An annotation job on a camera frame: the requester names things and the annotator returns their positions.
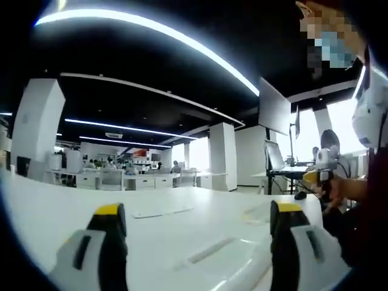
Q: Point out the person's right hand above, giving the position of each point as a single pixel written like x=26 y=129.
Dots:
x=348 y=189

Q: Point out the long ceiling light strip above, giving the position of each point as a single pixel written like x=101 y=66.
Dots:
x=169 y=33

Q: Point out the white square column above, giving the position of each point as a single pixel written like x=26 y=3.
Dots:
x=222 y=154
x=36 y=124

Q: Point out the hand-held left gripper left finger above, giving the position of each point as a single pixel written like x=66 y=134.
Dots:
x=100 y=257

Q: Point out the black computer mouse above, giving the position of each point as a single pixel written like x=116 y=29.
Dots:
x=300 y=196

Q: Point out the small dark monitor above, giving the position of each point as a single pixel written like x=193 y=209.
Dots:
x=298 y=122

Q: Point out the open laptop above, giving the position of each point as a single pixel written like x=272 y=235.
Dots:
x=277 y=157

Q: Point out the large monitor on stand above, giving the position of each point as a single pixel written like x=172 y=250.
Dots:
x=274 y=106

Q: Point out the white flat plastic strip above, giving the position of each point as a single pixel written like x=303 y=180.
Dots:
x=163 y=212

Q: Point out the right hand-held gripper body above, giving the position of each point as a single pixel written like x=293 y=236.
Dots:
x=325 y=157

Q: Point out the row of white office desks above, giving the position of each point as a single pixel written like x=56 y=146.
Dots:
x=136 y=179

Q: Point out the black standing desk frame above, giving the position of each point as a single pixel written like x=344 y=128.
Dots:
x=272 y=182

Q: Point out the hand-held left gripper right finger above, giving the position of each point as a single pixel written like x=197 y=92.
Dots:
x=298 y=251

